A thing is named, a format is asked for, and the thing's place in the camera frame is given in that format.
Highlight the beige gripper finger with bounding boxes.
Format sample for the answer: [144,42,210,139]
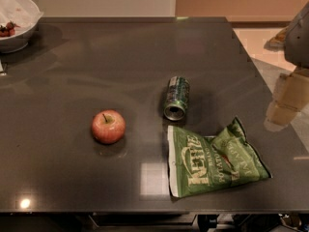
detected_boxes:
[264,101,297,131]

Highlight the green soda can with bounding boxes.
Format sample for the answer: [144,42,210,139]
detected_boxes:
[163,76,190,121]

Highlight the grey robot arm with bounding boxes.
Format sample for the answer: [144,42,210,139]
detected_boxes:
[264,3,309,131]

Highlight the green potato chip bag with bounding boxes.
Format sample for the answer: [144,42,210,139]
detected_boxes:
[167,118,271,198]

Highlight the red apple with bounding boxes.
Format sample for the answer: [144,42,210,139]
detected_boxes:
[91,110,126,144]

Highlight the white bowl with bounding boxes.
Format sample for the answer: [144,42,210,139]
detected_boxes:
[0,0,44,54]

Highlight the red strawberries in bowl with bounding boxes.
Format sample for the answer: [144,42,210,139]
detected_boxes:
[0,21,17,38]

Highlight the white napkin in bowl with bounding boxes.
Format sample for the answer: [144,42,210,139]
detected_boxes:
[0,0,43,27]

